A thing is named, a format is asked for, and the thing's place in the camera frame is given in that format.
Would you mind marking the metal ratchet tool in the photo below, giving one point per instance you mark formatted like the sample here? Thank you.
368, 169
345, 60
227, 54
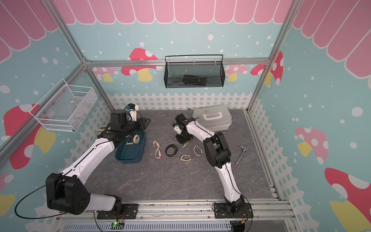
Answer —
241, 155

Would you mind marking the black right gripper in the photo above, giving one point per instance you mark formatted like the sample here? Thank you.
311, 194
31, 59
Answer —
182, 141

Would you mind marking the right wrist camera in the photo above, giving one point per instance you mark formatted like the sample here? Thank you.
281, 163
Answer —
175, 127

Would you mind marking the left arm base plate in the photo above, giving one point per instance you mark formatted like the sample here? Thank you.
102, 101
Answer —
125, 211

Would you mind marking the black item in basket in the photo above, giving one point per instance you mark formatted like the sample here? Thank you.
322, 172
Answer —
194, 80

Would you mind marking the green circuit board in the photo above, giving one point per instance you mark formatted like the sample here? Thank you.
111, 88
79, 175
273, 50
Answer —
117, 225

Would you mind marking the grey cable duct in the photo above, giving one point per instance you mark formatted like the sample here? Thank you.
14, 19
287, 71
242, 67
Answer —
151, 226

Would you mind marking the black wire wall basket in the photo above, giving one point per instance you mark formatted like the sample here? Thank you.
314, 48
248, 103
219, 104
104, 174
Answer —
210, 66

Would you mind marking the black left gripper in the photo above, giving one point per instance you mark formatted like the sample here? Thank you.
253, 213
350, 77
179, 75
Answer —
141, 122

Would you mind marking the white wire wall basket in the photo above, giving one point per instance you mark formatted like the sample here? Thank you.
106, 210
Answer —
64, 107

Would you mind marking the black watch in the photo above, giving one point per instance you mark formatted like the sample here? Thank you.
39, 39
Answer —
171, 150

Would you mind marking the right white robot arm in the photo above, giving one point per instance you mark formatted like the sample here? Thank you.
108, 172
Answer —
218, 155

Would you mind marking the beige work glove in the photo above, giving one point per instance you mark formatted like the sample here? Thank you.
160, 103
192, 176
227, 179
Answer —
103, 129

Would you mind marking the teal plastic tray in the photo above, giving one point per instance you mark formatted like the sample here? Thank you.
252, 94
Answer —
131, 153

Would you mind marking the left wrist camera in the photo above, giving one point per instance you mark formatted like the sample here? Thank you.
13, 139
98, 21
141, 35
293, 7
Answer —
132, 108

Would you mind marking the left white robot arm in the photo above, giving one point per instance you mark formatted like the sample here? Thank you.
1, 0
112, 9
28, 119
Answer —
66, 192

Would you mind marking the translucent white storage box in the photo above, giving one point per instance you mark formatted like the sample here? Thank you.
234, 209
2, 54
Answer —
216, 118

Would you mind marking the beige watch box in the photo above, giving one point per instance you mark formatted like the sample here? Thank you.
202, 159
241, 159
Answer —
129, 140

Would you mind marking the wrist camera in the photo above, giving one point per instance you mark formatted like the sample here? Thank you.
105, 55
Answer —
132, 108
175, 127

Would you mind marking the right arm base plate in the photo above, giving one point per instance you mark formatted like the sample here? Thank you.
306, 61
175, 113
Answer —
224, 210

